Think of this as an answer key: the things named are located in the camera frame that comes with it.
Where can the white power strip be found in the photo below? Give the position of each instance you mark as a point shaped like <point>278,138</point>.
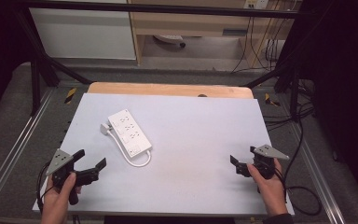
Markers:
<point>130,132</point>

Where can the wooden desk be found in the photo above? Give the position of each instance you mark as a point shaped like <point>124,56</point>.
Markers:
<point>186,26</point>

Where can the person's dark clothing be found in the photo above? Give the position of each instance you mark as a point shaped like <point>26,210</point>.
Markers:
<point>167,220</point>

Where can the person's left hand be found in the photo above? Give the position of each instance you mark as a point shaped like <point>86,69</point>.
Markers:
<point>59,196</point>

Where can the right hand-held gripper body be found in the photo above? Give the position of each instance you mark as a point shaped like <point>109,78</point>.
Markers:
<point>264,164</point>

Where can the white wall socket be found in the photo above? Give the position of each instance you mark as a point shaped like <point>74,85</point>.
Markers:
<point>256,3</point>

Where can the white chair base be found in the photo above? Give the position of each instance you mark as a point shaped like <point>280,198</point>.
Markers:
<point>167,38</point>

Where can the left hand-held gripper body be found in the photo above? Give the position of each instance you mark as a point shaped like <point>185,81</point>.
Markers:
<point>62,168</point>

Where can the dark curtain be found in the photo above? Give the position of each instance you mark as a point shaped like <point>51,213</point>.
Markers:
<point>0,46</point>
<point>345,77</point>

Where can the white plug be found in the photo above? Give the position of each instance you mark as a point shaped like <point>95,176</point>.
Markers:
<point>105,128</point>

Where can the person's right hand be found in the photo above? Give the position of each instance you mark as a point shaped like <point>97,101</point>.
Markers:
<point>268,188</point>

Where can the black metal frame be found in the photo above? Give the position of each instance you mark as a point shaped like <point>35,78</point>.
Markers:
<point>155,8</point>

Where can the aluminium rail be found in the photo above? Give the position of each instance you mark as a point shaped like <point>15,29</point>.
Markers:
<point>318,180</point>
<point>18,140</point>

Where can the white table cover sheet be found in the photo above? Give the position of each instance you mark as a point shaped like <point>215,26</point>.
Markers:
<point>186,146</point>

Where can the white cabinet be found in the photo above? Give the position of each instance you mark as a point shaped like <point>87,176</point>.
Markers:
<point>84,34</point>

